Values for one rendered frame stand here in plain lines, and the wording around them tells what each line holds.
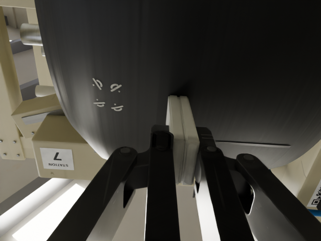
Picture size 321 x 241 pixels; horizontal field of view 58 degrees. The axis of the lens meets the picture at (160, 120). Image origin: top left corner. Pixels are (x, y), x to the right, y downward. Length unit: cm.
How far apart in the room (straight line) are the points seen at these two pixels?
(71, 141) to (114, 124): 61
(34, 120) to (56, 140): 17
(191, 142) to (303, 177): 46
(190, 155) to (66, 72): 13
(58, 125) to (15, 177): 484
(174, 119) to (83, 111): 10
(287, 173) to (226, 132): 41
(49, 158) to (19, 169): 497
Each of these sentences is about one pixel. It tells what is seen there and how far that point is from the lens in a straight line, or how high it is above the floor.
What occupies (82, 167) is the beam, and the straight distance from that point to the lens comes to 90.
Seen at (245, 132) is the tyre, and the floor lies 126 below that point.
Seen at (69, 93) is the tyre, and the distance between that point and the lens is 26.
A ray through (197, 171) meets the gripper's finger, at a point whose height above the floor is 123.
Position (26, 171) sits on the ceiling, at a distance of 579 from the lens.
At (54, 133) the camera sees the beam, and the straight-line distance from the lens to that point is 89.
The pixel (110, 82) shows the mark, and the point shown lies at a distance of 21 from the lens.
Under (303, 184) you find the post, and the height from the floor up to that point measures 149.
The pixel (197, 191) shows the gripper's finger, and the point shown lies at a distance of 16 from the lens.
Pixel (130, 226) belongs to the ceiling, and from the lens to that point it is 470.
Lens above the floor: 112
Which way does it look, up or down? 33 degrees up
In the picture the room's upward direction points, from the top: 175 degrees counter-clockwise
